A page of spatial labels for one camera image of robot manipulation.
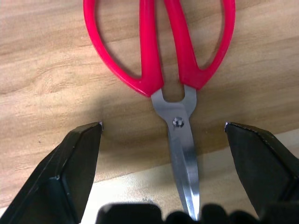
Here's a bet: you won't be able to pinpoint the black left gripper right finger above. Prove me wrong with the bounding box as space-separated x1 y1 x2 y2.
224 121 299 221

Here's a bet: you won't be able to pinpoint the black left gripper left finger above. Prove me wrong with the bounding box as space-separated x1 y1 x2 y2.
0 121 104 224

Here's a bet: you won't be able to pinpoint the red-handled steel scissors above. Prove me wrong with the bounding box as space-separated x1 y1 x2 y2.
83 0 236 221

